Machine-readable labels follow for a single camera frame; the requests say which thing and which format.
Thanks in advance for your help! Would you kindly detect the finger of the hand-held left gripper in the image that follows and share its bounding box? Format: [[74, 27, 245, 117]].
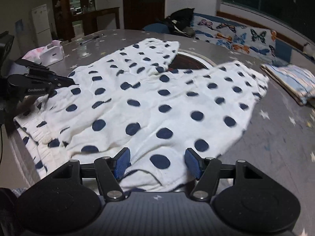
[[16, 59, 50, 72], [25, 69, 80, 91]]

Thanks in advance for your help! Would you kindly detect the wooden sofa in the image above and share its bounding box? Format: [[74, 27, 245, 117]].
[[191, 11, 315, 65]]

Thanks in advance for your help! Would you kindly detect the grey star-print tablecloth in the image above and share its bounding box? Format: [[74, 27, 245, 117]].
[[7, 29, 315, 236]]

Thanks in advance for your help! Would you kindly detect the person's plaid clothing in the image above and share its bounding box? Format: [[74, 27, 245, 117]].
[[11, 187, 28, 198]]

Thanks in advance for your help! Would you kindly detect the white polka dot garment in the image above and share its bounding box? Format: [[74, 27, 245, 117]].
[[13, 38, 270, 192]]

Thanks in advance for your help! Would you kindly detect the round table burner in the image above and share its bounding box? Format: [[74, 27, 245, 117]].
[[169, 50, 218, 71]]

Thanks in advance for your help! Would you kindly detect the folded blue blanket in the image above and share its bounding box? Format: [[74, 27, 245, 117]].
[[260, 63, 315, 106]]

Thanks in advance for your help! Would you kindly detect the white refrigerator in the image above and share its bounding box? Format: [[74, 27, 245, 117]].
[[31, 4, 52, 46]]

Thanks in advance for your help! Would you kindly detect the tall wooden cabinet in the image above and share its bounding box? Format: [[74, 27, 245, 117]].
[[51, 0, 96, 41]]

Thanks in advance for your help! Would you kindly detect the dark wooden door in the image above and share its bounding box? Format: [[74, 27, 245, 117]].
[[122, 0, 166, 30]]

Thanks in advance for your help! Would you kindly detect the butterfly print sofa cover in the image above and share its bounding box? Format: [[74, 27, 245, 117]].
[[191, 13, 278, 60]]

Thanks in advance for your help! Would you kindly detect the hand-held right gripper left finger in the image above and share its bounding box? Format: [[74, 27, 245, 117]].
[[48, 147, 131, 202]]

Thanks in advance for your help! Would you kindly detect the black backpack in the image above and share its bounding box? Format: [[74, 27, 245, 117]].
[[164, 8, 196, 37]]

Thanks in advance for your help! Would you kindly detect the pink tissue pack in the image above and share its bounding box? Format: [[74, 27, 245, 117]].
[[22, 46, 50, 61]]

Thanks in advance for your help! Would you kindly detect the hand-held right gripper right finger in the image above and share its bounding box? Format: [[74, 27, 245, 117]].
[[184, 147, 267, 201]]

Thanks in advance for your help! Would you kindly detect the blue chair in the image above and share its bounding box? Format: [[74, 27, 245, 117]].
[[143, 23, 172, 34]]

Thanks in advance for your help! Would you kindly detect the black pen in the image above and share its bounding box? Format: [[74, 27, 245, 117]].
[[80, 36, 99, 45]]

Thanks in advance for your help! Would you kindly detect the wooden chair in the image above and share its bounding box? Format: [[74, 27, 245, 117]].
[[71, 7, 120, 37]]

